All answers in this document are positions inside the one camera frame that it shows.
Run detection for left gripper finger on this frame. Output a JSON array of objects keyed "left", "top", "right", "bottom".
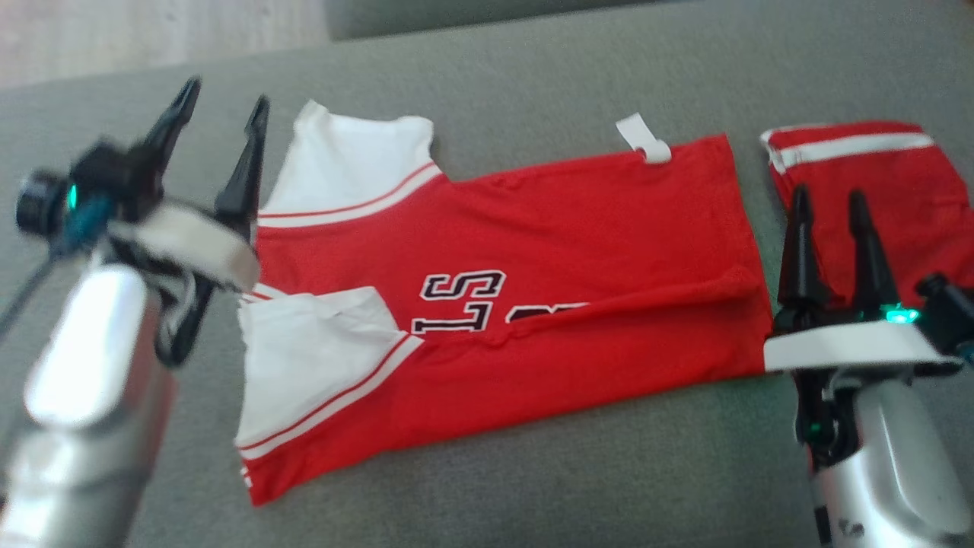
[
  {"left": 129, "top": 76, "right": 202, "bottom": 215},
  {"left": 213, "top": 95, "right": 271, "bottom": 241}
]

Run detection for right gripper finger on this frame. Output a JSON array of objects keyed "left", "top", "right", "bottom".
[
  {"left": 776, "top": 185, "right": 832, "bottom": 324},
  {"left": 846, "top": 190, "right": 901, "bottom": 314}
]

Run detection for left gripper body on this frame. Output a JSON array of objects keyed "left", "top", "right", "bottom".
[{"left": 107, "top": 199, "right": 261, "bottom": 366}]

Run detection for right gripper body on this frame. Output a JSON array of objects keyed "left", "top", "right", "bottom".
[{"left": 763, "top": 308, "right": 961, "bottom": 469}]

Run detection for red shorts with white stripe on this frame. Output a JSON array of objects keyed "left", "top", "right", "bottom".
[{"left": 759, "top": 119, "right": 974, "bottom": 313}]

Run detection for red and white jersey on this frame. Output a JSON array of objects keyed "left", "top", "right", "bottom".
[{"left": 233, "top": 99, "right": 775, "bottom": 508}]

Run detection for grey sofa seat cushion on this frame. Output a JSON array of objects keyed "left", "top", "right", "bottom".
[{"left": 326, "top": 0, "right": 686, "bottom": 42}]

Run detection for large grey sofa chaise cushion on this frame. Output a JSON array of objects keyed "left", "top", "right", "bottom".
[{"left": 0, "top": 0, "right": 974, "bottom": 548}]

